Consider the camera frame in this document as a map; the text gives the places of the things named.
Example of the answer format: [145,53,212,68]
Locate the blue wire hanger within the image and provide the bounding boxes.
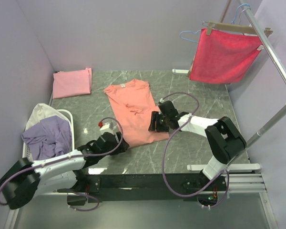
[179,3,251,44]

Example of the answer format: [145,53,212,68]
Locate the salmon orange t shirt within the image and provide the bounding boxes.
[104,79,169,148]

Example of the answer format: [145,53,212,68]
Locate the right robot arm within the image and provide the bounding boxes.
[148,101,246,190]

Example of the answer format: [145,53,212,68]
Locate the black base beam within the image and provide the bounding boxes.
[57,173,228,206]

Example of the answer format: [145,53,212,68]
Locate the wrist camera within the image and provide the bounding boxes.
[158,98,164,114]
[98,122,114,135]

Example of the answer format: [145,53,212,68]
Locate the metal clothes rack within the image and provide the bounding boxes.
[172,0,286,172]

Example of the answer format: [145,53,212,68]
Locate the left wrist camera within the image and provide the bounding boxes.
[98,122,114,135]

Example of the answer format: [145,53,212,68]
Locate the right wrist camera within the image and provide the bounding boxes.
[158,98,164,114]

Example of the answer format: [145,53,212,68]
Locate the red microfiber towel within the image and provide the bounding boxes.
[189,29,262,84]

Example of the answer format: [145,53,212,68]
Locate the wooden clip hanger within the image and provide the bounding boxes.
[202,21,274,36]

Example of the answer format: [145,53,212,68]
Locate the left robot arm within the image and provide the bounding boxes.
[0,132,129,210]

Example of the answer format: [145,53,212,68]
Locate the folded pink t shirt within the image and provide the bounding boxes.
[52,68,92,99]

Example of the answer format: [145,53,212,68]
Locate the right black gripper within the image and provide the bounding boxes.
[149,111,170,133]

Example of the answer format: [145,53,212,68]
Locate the aluminium rail frame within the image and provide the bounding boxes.
[33,174,267,198]

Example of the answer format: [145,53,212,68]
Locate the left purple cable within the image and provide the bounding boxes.
[0,116,124,212]

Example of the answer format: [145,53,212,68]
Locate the white t shirt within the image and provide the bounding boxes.
[25,103,60,130]

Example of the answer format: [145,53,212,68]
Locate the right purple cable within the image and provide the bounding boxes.
[161,92,230,208]

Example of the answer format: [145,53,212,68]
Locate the white laundry basket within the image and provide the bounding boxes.
[21,104,74,161]

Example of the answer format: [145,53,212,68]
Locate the purple cable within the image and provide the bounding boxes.
[161,92,230,208]
[0,116,124,212]

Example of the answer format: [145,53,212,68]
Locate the lavender purple t shirt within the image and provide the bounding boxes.
[21,116,72,160]

